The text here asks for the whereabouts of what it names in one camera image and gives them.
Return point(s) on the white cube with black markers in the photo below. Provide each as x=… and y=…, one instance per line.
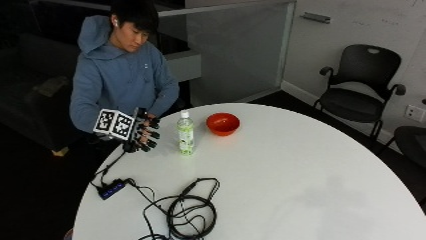
x=115, y=124

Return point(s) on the clear bottle with green label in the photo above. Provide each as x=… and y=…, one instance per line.
x=186, y=135

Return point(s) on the person in blue hoodie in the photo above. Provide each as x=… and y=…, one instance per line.
x=118, y=76

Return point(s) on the black hub with blue lights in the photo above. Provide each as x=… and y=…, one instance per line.
x=111, y=189

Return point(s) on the red bowl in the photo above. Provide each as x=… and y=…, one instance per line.
x=223, y=123

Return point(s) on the grey cushion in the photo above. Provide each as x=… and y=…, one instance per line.
x=51, y=86

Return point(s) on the dark sofa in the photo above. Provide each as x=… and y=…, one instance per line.
x=31, y=90

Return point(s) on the white earbud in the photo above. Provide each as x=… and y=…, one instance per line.
x=115, y=22

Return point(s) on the frosted glass partition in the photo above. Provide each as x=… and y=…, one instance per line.
x=240, y=50

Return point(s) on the black office chair with armrests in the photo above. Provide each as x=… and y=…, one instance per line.
x=358, y=93

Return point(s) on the dark chair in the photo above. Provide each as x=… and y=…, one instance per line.
x=411, y=141

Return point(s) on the grey wall-mounted tray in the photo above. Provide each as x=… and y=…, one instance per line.
x=316, y=17

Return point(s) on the white wall outlet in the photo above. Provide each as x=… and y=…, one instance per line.
x=415, y=113

